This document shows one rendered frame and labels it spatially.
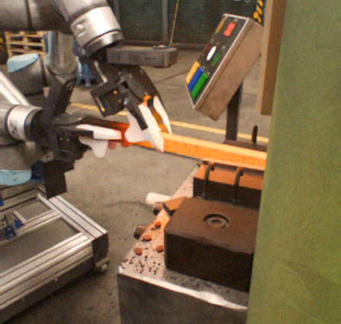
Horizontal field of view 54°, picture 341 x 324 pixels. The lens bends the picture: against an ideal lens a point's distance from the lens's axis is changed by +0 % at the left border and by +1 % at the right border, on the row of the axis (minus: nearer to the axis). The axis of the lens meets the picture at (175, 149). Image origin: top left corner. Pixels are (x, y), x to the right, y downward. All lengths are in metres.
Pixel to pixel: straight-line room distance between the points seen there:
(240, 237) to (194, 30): 9.19
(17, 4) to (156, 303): 0.54
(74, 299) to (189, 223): 1.33
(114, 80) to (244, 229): 0.31
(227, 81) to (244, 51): 0.09
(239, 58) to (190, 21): 8.63
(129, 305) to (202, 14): 9.09
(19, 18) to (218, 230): 0.50
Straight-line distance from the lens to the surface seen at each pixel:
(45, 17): 0.69
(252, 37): 0.96
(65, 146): 0.69
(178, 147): 0.58
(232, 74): 0.96
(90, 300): 1.71
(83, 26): 0.59
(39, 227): 1.83
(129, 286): 0.49
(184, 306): 0.47
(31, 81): 1.42
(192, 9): 9.55
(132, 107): 0.55
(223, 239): 0.42
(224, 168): 0.55
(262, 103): 0.18
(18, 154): 0.83
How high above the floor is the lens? 1.24
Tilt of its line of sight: 24 degrees down
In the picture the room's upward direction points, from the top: straight up
